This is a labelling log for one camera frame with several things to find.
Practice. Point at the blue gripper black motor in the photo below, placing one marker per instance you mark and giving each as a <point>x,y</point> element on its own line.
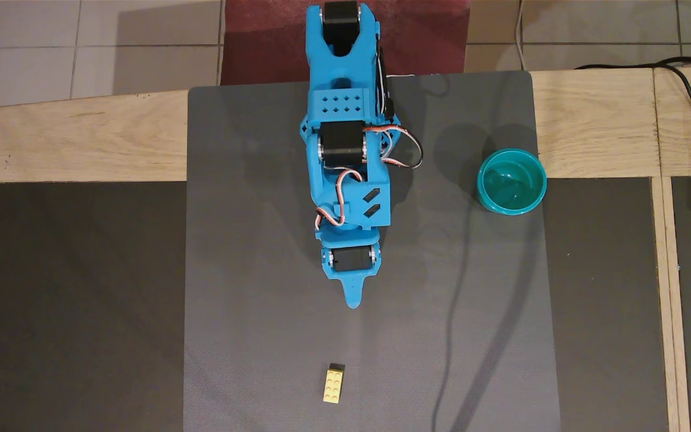
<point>351,260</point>

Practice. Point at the cream lego brick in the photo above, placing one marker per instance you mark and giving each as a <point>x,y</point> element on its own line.
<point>334,384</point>

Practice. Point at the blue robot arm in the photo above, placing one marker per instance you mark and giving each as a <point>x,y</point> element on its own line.
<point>336,102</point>

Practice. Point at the grey rubber mat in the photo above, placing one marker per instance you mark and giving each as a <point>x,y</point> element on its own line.
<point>249,270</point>

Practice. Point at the green plastic cup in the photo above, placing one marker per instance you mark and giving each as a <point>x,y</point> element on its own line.
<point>511,182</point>

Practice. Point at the dark red cloth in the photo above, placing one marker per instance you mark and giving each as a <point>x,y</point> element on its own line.
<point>261,36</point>

